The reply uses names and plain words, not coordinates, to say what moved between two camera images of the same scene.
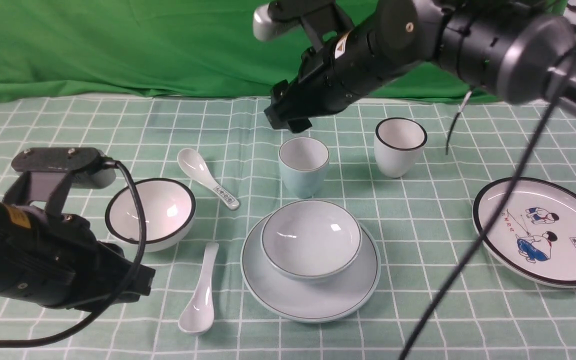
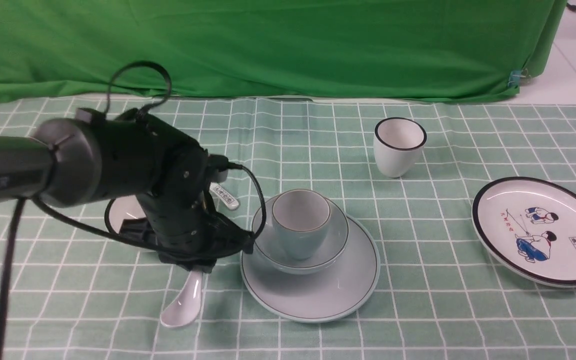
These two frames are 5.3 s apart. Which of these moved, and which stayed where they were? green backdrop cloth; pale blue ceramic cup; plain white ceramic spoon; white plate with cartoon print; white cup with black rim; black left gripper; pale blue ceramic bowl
Moved: black left gripper; plain white ceramic spoon; pale blue ceramic cup; pale blue ceramic bowl
Stayed: white plate with cartoon print; white cup with black rim; green backdrop cloth
